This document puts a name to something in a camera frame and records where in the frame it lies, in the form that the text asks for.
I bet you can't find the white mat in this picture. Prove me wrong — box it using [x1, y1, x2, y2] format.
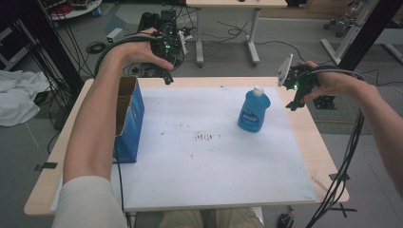
[49, 86, 317, 213]

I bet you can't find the black equipment on floor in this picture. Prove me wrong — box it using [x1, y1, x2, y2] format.
[137, 9, 179, 33]

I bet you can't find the black frame post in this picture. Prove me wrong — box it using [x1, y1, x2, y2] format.
[0, 0, 86, 93]
[336, 0, 403, 72]

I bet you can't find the coiled black cable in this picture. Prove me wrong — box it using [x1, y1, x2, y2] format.
[86, 41, 107, 55]

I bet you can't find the small white box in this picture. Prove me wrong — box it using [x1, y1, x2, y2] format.
[106, 27, 124, 44]

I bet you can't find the blue cardboard box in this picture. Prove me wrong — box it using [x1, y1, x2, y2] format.
[112, 75, 145, 164]

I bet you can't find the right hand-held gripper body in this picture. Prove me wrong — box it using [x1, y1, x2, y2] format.
[277, 53, 319, 96]

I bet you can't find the white cloth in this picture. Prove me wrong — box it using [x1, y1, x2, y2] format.
[0, 69, 51, 128]

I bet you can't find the blue plastic bottle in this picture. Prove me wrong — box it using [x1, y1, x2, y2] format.
[237, 85, 272, 134]

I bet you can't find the person's left hand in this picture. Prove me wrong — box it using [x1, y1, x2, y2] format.
[106, 27, 175, 73]

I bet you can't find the small black device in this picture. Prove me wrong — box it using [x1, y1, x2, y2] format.
[276, 213, 295, 228]

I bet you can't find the white metal stand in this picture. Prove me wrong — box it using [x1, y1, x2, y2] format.
[320, 0, 403, 67]

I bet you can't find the black tape strip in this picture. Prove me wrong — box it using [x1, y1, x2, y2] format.
[33, 161, 59, 173]

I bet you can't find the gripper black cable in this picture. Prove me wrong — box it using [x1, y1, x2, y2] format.
[93, 32, 160, 228]
[304, 65, 366, 228]

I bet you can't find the white desk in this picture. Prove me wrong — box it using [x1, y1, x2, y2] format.
[185, 0, 289, 67]

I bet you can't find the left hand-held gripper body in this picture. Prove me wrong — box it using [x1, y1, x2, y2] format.
[149, 28, 188, 66]

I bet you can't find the person's right hand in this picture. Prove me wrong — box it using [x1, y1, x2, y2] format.
[297, 60, 366, 105]

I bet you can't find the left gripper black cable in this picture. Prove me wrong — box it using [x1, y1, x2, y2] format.
[93, 32, 160, 228]

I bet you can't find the black floor bracket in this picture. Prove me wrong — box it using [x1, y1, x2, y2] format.
[313, 94, 337, 111]

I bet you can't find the wheeled chair base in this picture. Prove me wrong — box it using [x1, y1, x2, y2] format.
[322, 12, 355, 38]

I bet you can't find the round white table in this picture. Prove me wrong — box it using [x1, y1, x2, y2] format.
[47, 0, 103, 21]

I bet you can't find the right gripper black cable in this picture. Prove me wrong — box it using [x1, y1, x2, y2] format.
[304, 65, 366, 228]

